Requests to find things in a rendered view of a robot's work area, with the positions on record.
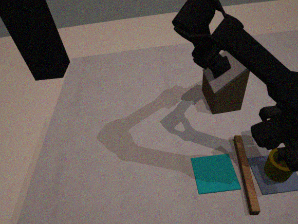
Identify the brown long bar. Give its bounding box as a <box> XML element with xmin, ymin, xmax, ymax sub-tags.
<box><xmin>234</xmin><ymin>136</ymin><xmax>260</xmax><ymax>215</ymax></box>

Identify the yellow cup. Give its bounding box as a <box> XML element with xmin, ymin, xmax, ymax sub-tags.
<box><xmin>264</xmin><ymin>148</ymin><xmax>293</xmax><ymax>182</ymax></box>

